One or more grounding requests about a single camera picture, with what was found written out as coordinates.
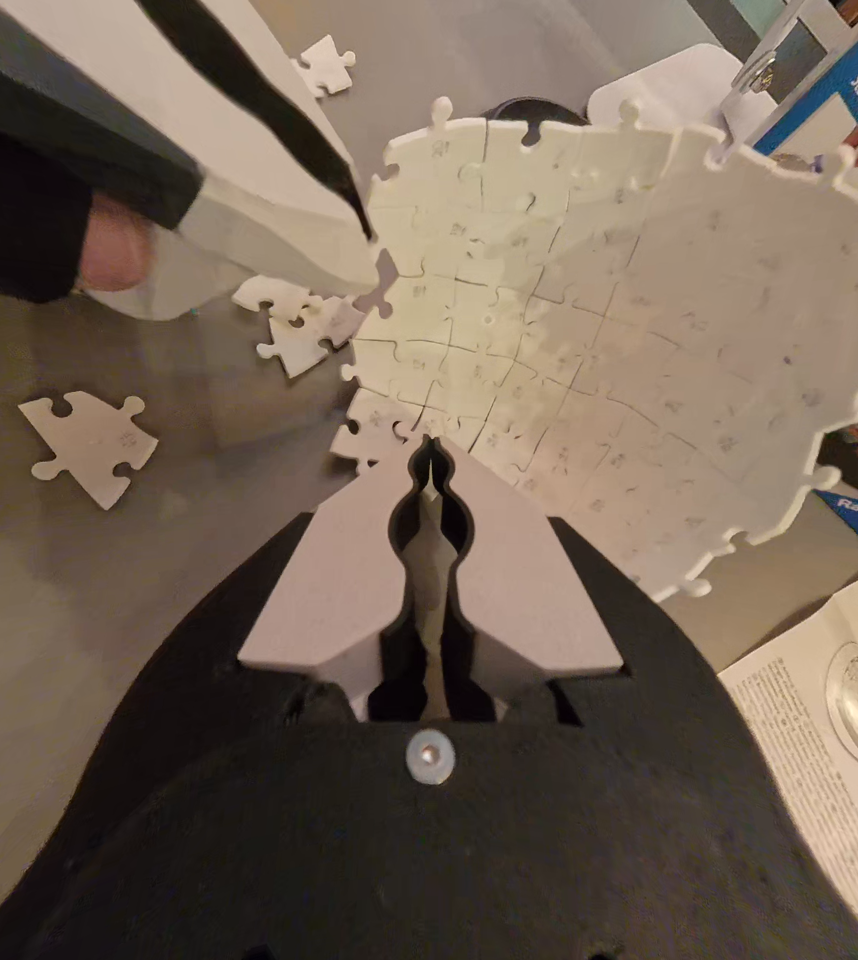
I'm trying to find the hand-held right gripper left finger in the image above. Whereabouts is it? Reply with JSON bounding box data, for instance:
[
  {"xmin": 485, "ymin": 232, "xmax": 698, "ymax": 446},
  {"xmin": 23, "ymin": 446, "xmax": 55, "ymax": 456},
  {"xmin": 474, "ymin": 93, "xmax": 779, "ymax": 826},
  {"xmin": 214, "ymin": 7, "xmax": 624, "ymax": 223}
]
[{"xmin": 237, "ymin": 437, "xmax": 430, "ymax": 723}]

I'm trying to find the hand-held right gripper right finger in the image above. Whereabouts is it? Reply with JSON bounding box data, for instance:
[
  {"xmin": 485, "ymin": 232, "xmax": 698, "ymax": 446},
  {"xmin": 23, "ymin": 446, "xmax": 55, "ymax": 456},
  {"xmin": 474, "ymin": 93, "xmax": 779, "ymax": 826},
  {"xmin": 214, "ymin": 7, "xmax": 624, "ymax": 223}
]
[{"xmin": 429, "ymin": 437, "xmax": 625, "ymax": 725}]

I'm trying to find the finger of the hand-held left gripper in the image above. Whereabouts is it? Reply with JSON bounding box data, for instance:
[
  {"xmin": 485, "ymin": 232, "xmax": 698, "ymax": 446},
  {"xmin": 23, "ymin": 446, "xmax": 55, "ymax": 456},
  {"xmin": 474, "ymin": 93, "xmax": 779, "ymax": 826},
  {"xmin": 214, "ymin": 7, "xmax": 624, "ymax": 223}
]
[
  {"xmin": 0, "ymin": 0, "xmax": 382, "ymax": 322},
  {"xmin": 166, "ymin": 0, "xmax": 364, "ymax": 219}
]

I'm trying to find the colourful puzzle ball shell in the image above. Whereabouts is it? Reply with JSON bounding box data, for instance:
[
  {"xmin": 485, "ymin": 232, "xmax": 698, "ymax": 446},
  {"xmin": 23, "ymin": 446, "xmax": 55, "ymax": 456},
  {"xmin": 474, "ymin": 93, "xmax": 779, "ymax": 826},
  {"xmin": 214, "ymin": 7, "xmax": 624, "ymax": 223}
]
[{"xmin": 330, "ymin": 96, "xmax": 858, "ymax": 605}]

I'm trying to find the black round ball stand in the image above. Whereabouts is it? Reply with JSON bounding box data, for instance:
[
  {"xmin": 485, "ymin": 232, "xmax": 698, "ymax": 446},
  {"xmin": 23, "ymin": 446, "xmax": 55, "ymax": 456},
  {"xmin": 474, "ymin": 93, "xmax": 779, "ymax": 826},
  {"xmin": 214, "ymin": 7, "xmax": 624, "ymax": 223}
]
[{"xmin": 481, "ymin": 97, "xmax": 589, "ymax": 126}]

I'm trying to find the white joined puzzle piece pair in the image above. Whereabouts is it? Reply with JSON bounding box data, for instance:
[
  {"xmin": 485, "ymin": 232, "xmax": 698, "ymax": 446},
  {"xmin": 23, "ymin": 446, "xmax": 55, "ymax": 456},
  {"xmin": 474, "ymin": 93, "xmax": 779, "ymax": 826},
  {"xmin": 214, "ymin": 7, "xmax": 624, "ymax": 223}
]
[
  {"xmin": 256, "ymin": 294, "xmax": 367, "ymax": 380},
  {"xmin": 18, "ymin": 390, "xmax": 160, "ymax": 512}
]

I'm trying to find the person's left hand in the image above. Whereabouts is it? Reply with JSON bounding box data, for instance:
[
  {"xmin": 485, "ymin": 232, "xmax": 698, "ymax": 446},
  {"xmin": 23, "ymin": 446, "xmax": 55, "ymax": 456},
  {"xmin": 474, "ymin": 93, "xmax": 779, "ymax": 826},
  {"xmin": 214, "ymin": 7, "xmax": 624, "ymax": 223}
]
[{"xmin": 0, "ymin": 123, "xmax": 157, "ymax": 305}]

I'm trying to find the white instruction leaflet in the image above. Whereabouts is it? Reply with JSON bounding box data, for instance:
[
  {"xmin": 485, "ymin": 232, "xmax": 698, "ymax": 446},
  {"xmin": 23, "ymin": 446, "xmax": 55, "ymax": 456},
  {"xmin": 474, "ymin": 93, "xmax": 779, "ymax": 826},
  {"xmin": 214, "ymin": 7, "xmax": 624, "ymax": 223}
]
[{"xmin": 717, "ymin": 553, "xmax": 858, "ymax": 960}]

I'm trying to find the white desk stand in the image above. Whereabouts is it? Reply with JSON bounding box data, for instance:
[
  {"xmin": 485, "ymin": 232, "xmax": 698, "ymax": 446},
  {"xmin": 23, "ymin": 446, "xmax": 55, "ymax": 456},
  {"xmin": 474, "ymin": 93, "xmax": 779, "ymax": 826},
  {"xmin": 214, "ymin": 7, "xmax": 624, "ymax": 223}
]
[{"xmin": 586, "ymin": 0, "xmax": 850, "ymax": 147}]

